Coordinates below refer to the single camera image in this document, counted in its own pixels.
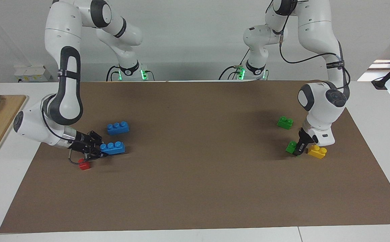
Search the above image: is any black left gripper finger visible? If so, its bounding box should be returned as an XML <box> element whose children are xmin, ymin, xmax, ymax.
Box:
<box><xmin>293</xmin><ymin>140</ymin><xmax>308</xmax><ymax>157</ymax></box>
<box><xmin>298</xmin><ymin>129</ymin><xmax>312</xmax><ymax>144</ymax></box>

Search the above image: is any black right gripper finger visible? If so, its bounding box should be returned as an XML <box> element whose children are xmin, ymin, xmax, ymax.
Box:
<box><xmin>88</xmin><ymin>150</ymin><xmax>110</xmax><ymax>159</ymax></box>
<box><xmin>87</xmin><ymin>130</ymin><xmax>104</xmax><ymax>146</ymax></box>

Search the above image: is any green two-stud block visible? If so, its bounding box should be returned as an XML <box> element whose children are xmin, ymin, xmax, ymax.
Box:
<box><xmin>277</xmin><ymin>116</ymin><xmax>294</xmax><ymax>130</ymax></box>
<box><xmin>285</xmin><ymin>141</ymin><xmax>300</xmax><ymax>156</ymax></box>

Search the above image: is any blue three-stud block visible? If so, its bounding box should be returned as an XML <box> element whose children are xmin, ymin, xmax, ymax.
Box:
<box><xmin>100</xmin><ymin>141</ymin><xmax>126</xmax><ymax>156</ymax></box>
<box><xmin>107</xmin><ymin>121</ymin><xmax>130</xmax><ymax>135</ymax></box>

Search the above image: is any yellow two-stud block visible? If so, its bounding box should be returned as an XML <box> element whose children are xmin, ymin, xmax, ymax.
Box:
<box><xmin>307</xmin><ymin>145</ymin><xmax>327</xmax><ymax>159</ymax></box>

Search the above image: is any wooden cutting board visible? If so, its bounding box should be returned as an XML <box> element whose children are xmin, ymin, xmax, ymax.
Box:
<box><xmin>0</xmin><ymin>95</ymin><xmax>27</xmax><ymax>157</ymax></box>

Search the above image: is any brown paper table mat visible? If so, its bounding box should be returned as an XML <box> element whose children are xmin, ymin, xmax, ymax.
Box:
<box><xmin>0</xmin><ymin>80</ymin><xmax>390</xmax><ymax>233</ymax></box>

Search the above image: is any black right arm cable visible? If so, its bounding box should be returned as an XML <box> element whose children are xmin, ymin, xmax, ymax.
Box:
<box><xmin>41</xmin><ymin>97</ymin><xmax>72</xmax><ymax>142</ymax></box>

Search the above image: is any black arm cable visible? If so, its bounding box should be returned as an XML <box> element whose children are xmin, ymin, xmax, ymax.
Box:
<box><xmin>278</xmin><ymin>20</ymin><xmax>351</xmax><ymax>91</ymax></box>
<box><xmin>41</xmin><ymin>97</ymin><xmax>72</xmax><ymax>142</ymax></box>

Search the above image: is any black base cable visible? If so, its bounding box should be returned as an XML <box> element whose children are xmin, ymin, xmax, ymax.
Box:
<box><xmin>218</xmin><ymin>65</ymin><xmax>241</xmax><ymax>80</ymax></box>
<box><xmin>106</xmin><ymin>65</ymin><xmax>120</xmax><ymax>82</ymax></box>

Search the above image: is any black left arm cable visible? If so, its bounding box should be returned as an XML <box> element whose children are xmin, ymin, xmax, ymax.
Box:
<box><xmin>278</xmin><ymin>20</ymin><xmax>351</xmax><ymax>91</ymax></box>

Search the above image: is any white wall socket box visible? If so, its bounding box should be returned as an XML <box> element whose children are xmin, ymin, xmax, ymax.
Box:
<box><xmin>14</xmin><ymin>66</ymin><xmax>52</xmax><ymax>83</ymax></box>

